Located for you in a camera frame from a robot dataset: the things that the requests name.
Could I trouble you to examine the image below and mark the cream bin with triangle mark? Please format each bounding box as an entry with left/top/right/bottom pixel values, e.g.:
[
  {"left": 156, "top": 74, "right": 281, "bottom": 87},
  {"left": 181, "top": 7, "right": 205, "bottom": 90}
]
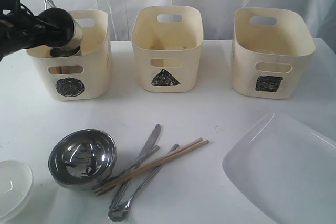
[{"left": 131, "top": 6, "right": 203, "bottom": 92}]

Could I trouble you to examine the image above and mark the shiny steel mug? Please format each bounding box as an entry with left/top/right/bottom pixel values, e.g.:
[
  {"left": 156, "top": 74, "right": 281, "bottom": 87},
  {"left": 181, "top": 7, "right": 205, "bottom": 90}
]
[{"left": 49, "top": 46, "right": 82, "bottom": 74}]

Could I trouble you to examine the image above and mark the steel spoon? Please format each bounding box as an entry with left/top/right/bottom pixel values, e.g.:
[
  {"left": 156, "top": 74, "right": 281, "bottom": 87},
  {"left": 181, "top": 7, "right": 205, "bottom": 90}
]
[{"left": 108, "top": 143, "right": 180, "bottom": 222}]

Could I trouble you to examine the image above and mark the stainless steel bowl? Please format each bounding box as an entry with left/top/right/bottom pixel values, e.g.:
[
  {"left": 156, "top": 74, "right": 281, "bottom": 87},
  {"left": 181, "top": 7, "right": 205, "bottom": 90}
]
[{"left": 48, "top": 129, "right": 117, "bottom": 190}]

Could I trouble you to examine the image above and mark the steel table knife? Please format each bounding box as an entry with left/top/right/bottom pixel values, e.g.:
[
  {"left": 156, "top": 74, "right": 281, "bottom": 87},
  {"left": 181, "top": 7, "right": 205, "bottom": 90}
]
[{"left": 109, "top": 124, "right": 161, "bottom": 212}]

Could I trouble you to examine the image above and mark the lower wooden chopstick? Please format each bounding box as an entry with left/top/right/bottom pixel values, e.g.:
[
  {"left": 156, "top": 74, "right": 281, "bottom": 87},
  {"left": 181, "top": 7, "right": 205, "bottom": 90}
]
[{"left": 99, "top": 140, "right": 209, "bottom": 191}]

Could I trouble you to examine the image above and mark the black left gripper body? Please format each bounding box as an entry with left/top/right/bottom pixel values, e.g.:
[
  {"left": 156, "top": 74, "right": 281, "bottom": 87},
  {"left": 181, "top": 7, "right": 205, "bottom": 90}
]
[{"left": 1, "top": 7, "right": 75, "bottom": 58}]

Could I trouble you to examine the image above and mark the cream bin with circle mark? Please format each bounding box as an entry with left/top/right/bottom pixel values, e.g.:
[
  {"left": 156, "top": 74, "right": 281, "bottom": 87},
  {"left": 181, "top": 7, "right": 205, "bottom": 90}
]
[{"left": 26, "top": 10, "right": 112, "bottom": 101}]

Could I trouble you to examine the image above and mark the cream bin with square mark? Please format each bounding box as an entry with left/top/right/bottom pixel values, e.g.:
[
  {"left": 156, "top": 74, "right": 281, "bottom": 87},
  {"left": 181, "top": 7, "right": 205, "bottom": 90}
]
[{"left": 231, "top": 7, "right": 316, "bottom": 99}]

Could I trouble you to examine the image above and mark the white rectangular plate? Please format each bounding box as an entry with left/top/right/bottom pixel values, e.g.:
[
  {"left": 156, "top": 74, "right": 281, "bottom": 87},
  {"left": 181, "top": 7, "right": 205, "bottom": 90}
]
[{"left": 222, "top": 113, "right": 335, "bottom": 223}]

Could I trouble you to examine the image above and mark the white ceramic bowl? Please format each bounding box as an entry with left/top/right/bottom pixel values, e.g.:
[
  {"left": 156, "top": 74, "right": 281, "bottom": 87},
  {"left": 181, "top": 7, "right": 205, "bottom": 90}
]
[{"left": 1, "top": 160, "right": 34, "bottom": 223}]

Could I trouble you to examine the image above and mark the steel fork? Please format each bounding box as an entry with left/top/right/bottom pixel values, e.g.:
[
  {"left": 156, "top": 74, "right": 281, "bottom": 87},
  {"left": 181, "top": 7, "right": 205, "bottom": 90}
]
[{"left": 91, "top": 145, "right": 160, "bottom": 190}]

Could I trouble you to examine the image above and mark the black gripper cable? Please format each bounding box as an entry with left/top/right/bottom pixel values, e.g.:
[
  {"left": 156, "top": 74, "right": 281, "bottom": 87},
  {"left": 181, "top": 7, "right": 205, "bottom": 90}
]
[{"left": 15, "top": 2, "right": 64, "bottom": 29}]

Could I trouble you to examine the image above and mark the matte steel mug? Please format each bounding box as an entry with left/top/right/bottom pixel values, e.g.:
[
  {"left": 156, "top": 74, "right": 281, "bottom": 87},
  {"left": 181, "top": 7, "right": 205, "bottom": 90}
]
[{"left": 51, "top": 11, "right": 83, "bottom": 51}]

